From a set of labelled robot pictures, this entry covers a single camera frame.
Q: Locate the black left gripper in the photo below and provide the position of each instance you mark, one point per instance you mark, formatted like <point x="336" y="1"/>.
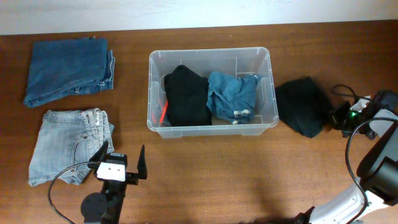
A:
<point x="132" y="177"/>

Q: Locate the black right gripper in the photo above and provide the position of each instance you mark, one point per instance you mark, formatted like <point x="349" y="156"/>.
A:
<point x="338" y="117"/>

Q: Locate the light blue jeans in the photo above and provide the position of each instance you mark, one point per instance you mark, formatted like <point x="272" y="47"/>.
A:
<point x="67" y="138"/>

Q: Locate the black garment with red stripe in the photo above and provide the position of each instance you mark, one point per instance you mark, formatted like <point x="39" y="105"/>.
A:
<point x="179" y="99"/>

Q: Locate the blue denim shirt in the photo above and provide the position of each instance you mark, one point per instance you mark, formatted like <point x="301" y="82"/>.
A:
<point x="232" y="98"/>

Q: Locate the dark blue jeans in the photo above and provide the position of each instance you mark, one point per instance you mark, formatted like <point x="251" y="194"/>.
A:
<point x="60" y="68"/>

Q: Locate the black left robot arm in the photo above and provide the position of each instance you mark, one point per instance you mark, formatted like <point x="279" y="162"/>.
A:
<point x="104" y="206"/>

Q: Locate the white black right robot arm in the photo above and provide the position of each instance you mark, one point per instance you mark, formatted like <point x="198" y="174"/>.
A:
<point x="375" y="183"/>

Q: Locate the clear plastic storage bin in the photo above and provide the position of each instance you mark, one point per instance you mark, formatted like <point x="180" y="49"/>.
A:
<point x="236" y="62"/>

